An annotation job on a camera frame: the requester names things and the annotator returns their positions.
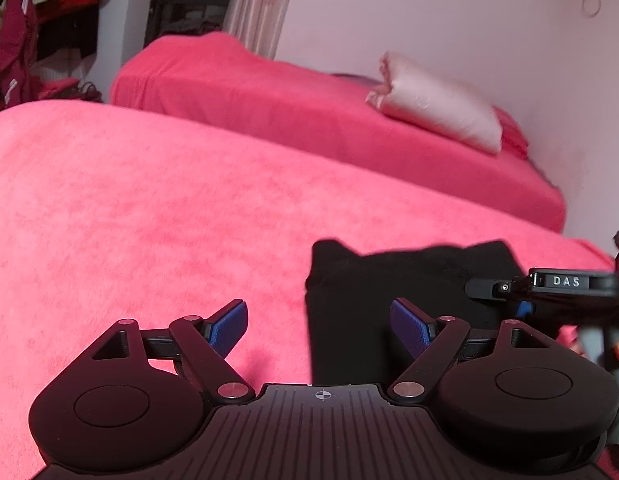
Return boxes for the black knit pants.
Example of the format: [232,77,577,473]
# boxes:
[305,237,565,386]

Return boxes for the hanging clothes on rack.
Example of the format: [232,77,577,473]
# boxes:
[0,0,102,108]

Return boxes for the pink patterned curtain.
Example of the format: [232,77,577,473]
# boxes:
[222,0,290,60]

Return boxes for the red folded cloth behind pillow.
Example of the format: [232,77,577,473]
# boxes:
[494,106,529,160]

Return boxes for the pink blanket on near bed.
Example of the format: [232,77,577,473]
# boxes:
[0,101,612,479]

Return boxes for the pale pink satin pillow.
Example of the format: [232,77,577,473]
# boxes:
[366,51,503,155]

